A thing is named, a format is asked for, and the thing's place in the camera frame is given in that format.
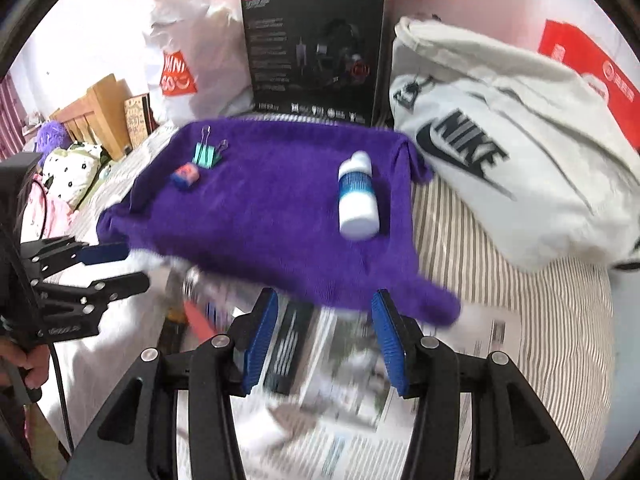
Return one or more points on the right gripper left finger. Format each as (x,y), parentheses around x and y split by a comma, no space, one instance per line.
(134,435)

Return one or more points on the person left hand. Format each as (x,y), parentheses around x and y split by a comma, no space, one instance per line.
(36,362)

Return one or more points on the newspaper sheet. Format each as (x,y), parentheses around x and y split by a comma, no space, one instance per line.
(342,420)

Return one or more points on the white dotted plush toy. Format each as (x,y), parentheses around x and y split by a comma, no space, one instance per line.
(68,173)

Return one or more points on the dark brown gold tube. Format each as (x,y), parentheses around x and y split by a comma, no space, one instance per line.
(174,324)

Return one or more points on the small blue pink jar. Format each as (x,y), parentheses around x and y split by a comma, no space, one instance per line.
(185,176)

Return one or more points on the purple towel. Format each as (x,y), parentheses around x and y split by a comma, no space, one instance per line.
(268,213)

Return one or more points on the mint green binder clip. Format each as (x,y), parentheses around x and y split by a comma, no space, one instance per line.
(207,155)

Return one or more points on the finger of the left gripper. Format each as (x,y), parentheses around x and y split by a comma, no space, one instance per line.
(97,292)
(100,252)

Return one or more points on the black headset box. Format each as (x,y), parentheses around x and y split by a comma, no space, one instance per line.
(326,59)

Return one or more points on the clear sanitizer bottle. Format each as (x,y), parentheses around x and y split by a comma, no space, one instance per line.
(219,298)

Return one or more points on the small red paper bag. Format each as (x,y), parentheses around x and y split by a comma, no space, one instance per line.
(569,45)

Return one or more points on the white Miniso plastic bag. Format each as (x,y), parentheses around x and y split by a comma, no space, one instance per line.
(204,70)

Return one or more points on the purple plush toy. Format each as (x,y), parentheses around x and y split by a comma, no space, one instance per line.
(51,135)

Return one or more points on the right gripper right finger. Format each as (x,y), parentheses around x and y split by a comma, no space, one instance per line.
(513,435)

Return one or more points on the white blue bottle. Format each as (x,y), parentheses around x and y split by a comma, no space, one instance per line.
(357,204)

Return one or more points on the pink clothing pile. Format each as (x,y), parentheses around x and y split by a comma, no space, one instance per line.
(45,216)

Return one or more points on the black rectangular stick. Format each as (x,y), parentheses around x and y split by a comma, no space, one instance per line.
(288,349)

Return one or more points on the grey Nike waist bag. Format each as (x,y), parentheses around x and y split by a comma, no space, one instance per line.
(523,140)

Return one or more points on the patterned book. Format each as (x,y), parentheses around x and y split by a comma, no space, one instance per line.
(139,117)

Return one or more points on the pink tube with white cap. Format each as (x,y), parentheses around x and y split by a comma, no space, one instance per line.
(198,322)

